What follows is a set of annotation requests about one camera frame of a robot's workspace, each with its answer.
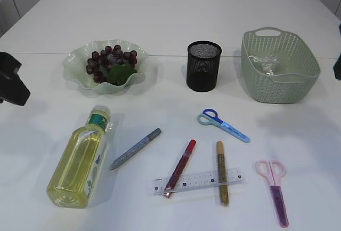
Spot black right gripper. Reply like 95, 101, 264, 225
333, 22, 341, 81

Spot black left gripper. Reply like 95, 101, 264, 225
1, 52, 30, 106

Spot clear plastic sheet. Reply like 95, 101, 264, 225
249, 55, 279, 75

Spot purple artificial grape bunch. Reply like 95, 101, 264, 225
86, 44, 137, 86

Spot green tea plastic bottle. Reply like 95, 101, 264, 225
46, 105, 111, 209

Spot pink capped scissors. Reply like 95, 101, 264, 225
255, 160, 289, 228

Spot blue capped scissors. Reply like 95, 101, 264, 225
197, 109, 250, 143

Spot green plastic woven basket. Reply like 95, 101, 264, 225
241, 29, 321, 104

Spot pale green ruffled plate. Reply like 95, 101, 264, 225
62, 39, 149, 94

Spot black mesh pen holder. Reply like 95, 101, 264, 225
186, 41, 222, 92

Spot silver glitter pen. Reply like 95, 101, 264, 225
109, 128, 162, 171

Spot gold glitter pen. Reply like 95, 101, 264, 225
216, 141, 229, 206

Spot clear plastic ruler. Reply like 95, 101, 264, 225
150, 168, 245, 195

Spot red glitter pen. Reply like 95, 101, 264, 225
164, 139, 196, 198

